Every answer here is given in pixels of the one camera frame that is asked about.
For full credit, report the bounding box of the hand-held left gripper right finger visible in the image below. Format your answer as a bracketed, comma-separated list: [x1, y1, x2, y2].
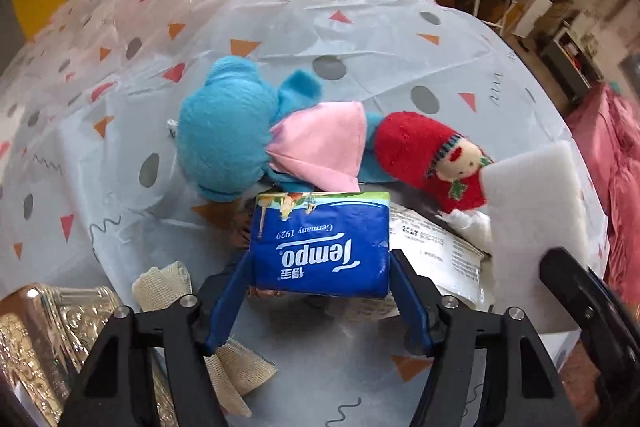
[389, 249, 581, 427]

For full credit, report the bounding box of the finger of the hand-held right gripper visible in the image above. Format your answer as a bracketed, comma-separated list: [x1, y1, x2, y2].
[538, 247, 640, 413]

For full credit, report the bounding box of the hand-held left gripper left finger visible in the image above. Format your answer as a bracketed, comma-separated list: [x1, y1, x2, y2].
[60, 252, 254, 427]

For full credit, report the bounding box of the beige bandage roll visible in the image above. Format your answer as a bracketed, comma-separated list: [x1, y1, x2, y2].
[131, 261, 278, 415]

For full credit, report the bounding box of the white sponge block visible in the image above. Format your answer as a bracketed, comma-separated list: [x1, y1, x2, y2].
[479, 141, 594, 313]

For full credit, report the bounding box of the blue tissue packet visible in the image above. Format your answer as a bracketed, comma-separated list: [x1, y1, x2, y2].
[248, 191, 392, 299]

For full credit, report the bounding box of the red knitted doll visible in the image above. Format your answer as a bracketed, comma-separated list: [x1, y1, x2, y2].
[374, 111, 496, 214]

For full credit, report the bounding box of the blue plush toy pink dress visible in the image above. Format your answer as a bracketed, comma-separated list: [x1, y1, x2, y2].
[177, 56, 396, 202]

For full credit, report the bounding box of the gold tin box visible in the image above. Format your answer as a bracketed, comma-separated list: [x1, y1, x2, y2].
[0, 285, 178, 427]

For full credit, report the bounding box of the white printed plastic packet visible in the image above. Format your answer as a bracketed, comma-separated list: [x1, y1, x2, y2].
[350, 202, 496, 323]

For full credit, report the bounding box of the small white box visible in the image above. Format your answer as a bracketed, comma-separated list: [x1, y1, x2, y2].
[537, 331, 583, 375]

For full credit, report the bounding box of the pink cloth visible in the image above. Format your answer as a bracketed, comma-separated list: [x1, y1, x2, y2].
[565, 82, 640, 323]

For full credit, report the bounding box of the patterned white tablecloth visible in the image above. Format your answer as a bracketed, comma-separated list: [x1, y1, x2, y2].
[0, 0, 611, 427]

